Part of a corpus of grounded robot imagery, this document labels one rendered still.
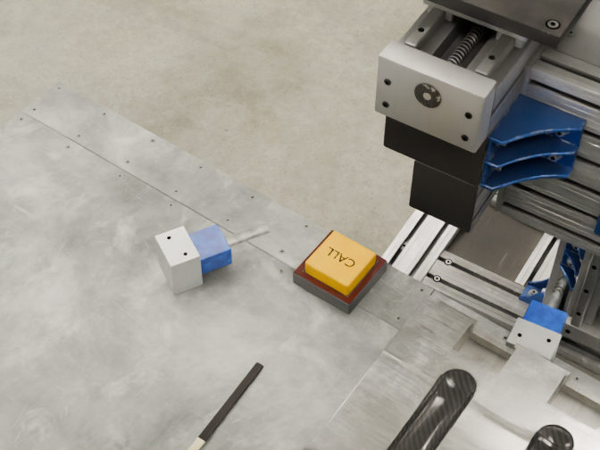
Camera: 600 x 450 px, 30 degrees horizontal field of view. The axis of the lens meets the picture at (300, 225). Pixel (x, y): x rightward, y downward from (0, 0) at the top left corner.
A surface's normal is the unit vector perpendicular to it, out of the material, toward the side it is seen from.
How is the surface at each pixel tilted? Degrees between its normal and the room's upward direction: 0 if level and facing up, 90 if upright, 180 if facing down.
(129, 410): 0
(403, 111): 90
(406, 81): 90
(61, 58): 0
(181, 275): 90
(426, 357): 0
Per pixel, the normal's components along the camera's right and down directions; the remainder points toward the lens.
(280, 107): 0.00, -0.64
